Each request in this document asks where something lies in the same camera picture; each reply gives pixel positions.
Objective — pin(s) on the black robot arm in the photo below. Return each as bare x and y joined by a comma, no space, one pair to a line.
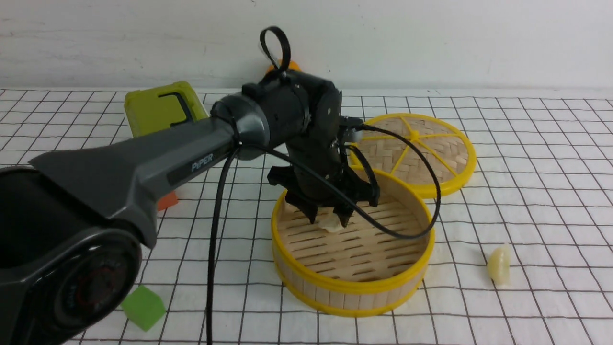
73,221

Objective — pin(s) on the green foam cube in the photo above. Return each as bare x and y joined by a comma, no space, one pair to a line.
143,307

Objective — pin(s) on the yellow bamboo steamer lid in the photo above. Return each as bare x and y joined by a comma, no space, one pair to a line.
447,149

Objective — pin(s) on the orange foam cube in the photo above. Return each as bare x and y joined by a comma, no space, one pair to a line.
167,201

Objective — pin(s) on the orange toy fruit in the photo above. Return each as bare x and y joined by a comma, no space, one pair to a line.
292,66

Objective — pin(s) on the pale yellow dumpling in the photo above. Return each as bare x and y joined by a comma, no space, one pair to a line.
498,265

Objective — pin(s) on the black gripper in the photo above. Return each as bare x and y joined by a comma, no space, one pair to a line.
321,148

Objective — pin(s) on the green lidded storage box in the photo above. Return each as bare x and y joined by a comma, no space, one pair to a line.
155,109

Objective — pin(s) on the yellow bamboo steamer tray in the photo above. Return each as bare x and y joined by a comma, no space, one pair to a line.
358,271

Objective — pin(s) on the white grid tablecloth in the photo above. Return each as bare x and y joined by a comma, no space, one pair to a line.
543,185

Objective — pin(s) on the white dumpling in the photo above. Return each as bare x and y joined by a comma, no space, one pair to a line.
330,223

